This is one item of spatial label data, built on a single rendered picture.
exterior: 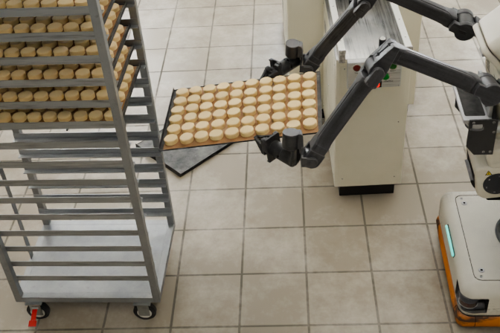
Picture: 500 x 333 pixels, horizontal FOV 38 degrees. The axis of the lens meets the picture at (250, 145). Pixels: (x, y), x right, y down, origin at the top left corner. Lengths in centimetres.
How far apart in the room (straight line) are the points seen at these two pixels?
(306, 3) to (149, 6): 210
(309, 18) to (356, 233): 117
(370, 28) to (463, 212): 95
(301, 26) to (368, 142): 79
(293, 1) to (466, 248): 157
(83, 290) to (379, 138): 154
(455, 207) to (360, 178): 56
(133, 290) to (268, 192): 98
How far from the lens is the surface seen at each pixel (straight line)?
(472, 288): 307
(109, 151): 325
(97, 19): 236
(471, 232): 327
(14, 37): 252
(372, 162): 363
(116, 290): 326
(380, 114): 346
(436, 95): 457
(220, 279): 341
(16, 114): 278
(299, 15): 392
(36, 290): 337
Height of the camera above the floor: 254
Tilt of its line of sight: 38 degrees down
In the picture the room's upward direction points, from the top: 5 degrees counter-clockwise
